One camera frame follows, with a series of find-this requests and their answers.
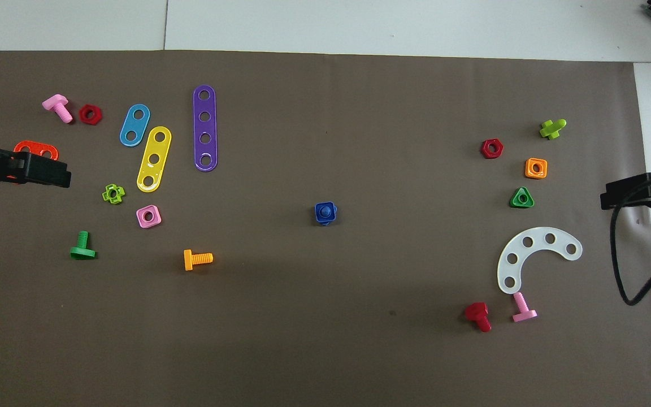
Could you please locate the blue two-hole plastic strip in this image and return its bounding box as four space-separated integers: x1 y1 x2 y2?
119 104 151 148

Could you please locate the orange three-hole angled plate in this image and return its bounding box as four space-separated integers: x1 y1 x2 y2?
12 140 59 185

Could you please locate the purple four-hole plastic strip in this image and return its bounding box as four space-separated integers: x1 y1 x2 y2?
193 85 219 172

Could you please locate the lime green plastic bolt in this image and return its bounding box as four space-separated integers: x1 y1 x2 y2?
539 119 567 140

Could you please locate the yellow three-hole plastic strip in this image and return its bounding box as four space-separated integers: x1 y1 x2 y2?
136 125 172 193

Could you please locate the orange plastic bolt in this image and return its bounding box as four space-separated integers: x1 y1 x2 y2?
183 249 214 271

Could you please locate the white curved five-hole strip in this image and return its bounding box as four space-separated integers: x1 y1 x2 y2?
497 227 583 295

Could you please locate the green triangle plastic nut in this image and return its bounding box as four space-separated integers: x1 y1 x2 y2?
509 187 535 209

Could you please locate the pink plastic bolt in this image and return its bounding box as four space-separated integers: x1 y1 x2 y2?
42 94 74 124
511 292 538 323

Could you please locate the red plastic bolt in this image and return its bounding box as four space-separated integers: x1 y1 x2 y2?
464 302 493 333

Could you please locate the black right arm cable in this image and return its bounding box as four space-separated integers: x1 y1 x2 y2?
610 172 651 306

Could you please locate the pink square plastic nut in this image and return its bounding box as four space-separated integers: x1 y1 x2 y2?
136 205 163 229

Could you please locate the brown table mat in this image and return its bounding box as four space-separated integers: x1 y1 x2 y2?
0 50 651 407

